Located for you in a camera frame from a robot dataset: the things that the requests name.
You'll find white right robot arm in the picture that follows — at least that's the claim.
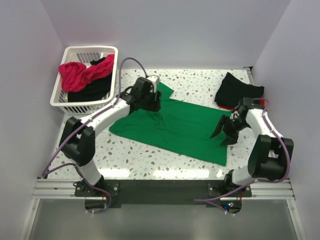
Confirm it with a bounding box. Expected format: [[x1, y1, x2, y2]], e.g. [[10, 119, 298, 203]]
[[211, 97, 294, 197]]

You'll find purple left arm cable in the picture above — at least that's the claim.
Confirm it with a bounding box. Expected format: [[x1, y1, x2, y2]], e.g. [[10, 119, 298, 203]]
[[41, 57, 148, 215]]

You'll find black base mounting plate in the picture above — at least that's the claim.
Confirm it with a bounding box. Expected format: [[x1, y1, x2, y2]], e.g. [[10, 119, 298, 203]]
[[74, 178, 253, 213]]

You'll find black t-shirt in basket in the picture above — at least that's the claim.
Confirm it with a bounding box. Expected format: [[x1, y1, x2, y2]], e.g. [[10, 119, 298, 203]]
[[65, 55, 113, 103]]

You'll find aluminium front rail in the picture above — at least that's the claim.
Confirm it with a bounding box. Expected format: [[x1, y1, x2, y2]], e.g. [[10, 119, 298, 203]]
[[31, 179, 296, 200]]

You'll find red folded t-shirt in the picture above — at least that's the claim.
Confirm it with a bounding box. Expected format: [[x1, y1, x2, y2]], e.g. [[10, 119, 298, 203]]
[[217, 100, 265, 110]]

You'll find white plastic laundry basket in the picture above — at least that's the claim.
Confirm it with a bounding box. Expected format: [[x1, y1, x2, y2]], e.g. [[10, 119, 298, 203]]
[[50, 45, 118, 114]]

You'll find pink t-shirt in basket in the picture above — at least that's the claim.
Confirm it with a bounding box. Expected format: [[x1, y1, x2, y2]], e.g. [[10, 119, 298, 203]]
[[58, 54, 115, 92]]

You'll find green t-shirt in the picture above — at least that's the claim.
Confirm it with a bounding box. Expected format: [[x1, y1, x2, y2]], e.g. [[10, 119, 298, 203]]
[[109, 83, 230, 166]]

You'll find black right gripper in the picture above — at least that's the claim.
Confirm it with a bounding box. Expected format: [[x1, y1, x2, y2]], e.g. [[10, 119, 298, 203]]
[[210, 115, 250, 146]]

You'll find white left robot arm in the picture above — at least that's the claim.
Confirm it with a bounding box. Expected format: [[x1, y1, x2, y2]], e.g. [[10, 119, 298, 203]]
[[59, 75, 162, 196]]

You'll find black folded t-shirt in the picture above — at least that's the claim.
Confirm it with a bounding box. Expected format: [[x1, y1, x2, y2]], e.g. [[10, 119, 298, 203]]
[[214, 72, 265, 109]]

